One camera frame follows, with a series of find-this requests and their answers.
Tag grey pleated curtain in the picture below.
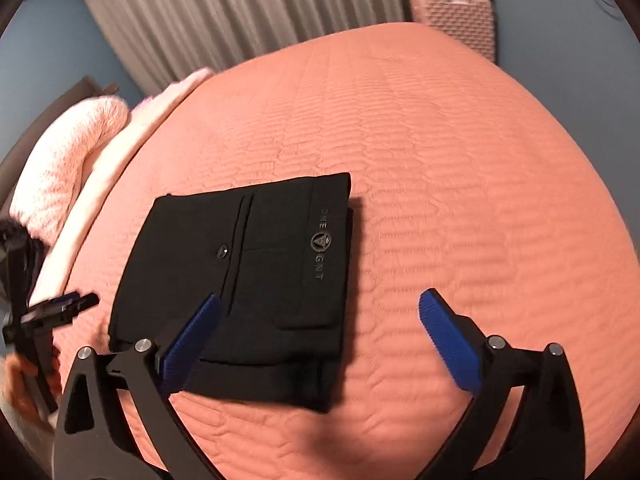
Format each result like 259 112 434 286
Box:
75 0 426 96

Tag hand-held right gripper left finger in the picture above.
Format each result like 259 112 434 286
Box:
54 293 223 480

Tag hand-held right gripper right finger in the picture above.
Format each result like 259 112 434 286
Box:
417 288 587 480

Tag pink hard suitcase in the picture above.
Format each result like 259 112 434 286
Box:
409 0 498 63

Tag grey headboard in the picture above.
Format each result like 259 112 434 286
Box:
0 76 121 196

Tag black pants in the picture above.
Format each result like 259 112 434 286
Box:
107 172 355 413

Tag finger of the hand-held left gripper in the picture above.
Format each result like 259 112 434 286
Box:
27 292 99 325

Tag pink quilted bed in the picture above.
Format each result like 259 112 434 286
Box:
50 22 633 480

